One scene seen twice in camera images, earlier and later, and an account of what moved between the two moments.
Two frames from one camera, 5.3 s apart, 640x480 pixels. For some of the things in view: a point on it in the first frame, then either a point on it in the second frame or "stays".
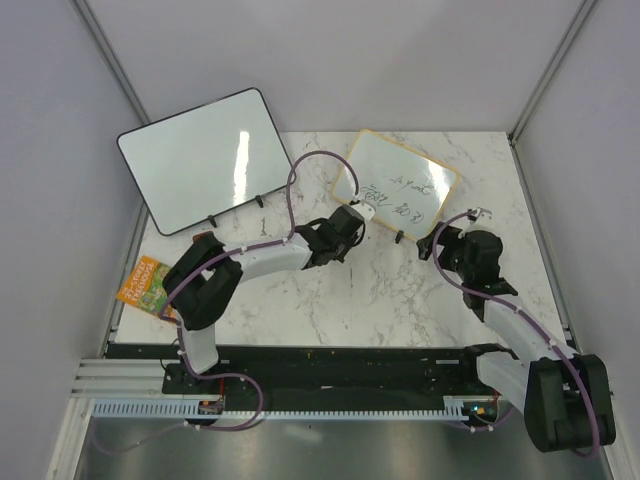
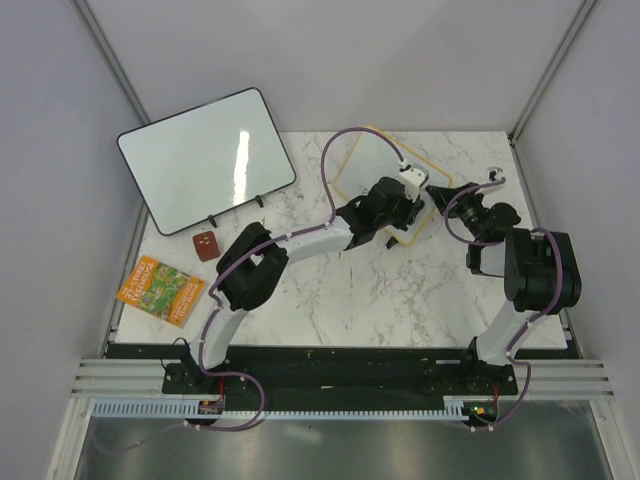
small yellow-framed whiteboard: [408, 190] stays
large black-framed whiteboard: [200, 164] stays
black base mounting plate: [318, 373] stays
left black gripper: [350, 244] -> [408, 212]
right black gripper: [448, 237] -> [442, 197]
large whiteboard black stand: [212, 222] stays
